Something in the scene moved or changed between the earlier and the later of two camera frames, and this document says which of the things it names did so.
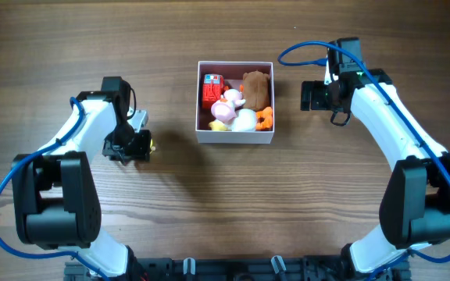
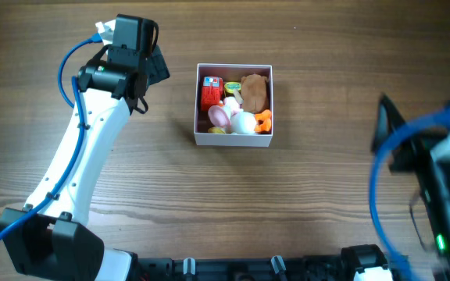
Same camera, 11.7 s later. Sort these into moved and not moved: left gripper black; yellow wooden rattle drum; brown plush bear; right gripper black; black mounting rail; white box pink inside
Moved: left gripper black; right gripper black; brown plush bear; yellow wooden rattle drum
Not moved: black mounting rail; white box pink inside
